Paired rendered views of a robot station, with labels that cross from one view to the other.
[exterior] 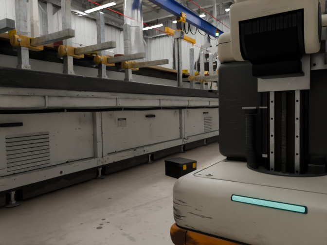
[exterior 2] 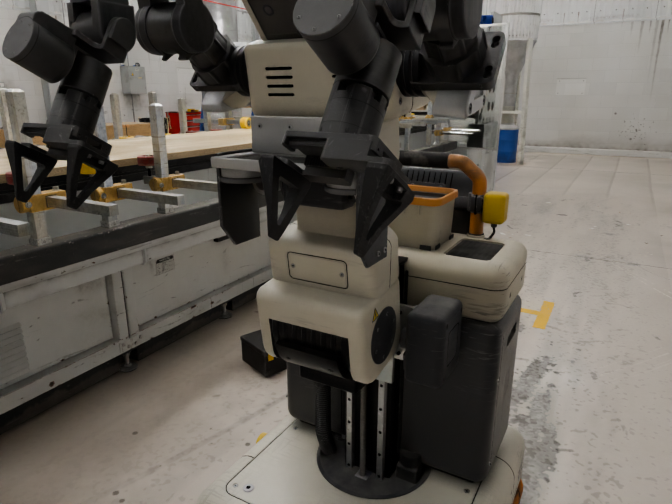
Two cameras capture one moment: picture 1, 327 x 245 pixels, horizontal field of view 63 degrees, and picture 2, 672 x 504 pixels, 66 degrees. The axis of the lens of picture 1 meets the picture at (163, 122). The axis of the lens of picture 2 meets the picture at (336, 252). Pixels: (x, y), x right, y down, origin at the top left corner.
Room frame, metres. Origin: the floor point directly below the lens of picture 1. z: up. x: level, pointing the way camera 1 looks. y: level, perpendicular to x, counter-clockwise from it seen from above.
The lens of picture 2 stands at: (-0.11, -0.28, 1.14)
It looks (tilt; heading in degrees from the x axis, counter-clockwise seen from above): 17 degrees down; 356
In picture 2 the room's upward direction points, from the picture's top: straight up
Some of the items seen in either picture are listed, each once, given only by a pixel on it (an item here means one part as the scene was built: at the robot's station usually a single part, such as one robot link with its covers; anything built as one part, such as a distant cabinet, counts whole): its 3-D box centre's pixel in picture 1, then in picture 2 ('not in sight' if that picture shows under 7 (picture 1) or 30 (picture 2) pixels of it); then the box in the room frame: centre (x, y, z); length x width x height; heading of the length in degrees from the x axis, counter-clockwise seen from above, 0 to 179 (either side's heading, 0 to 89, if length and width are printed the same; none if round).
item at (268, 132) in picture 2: not in sight; (304, 186); (0.72, -0.29, 0.99); 0.28 x 0.16 x 0.22; 56
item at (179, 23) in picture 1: (181, 25); not in sight; (8.00, -0.59, 2.95); 0.34 x 0.26 x 0.49; 147
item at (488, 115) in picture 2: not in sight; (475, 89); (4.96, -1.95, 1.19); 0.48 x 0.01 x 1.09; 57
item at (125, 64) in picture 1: (130, 65); (167, 182); (1.90, 0.23, 0.81); 0.14 x 0.06 x 0.05; 147
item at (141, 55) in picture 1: (116, 60); (133, 194); (1.66, 0.28, 0.81); 0.43 x 0.03 x 0.04; 57
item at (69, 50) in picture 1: (71, 51); (40, 201); (1.48, 0.50, 0.83); 0.14 x 0.06 x 0.05; 147
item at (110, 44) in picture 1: (84, 50); (64, 203); (1.45, 0.42, 0.83); 0.43 x 0.03 x 0.04; 57
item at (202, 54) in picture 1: (202, 74); not in sight; (2.93, -0.44, 0.87); 0.04 x 0.04 x 0.48; 57
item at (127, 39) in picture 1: (127, 58); (161, 169); (1.88, 0.24, 0.86); 0.04 x 0.04 x 0.48; 57
